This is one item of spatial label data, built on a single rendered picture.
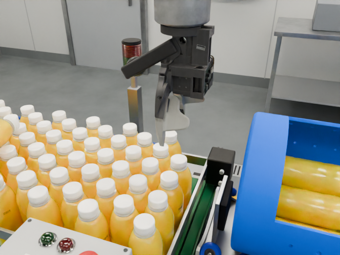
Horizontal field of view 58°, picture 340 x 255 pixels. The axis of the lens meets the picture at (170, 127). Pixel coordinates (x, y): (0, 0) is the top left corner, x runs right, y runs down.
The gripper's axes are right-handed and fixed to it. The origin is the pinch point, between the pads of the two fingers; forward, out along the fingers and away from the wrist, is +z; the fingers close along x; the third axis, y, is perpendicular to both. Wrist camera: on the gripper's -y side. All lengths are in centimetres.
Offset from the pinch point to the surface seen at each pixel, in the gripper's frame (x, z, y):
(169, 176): -0.2, 12.2, 0.0
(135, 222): -14.6, 12.2, -1.3
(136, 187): -5.3, 12.8, -5.6
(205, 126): 211, 120, -38
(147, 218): -12.9, 12.2, 0.3
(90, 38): 323, 76, -233
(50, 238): -24.4, 9.3, -11.4
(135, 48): 36.7, -3.8, -24.5
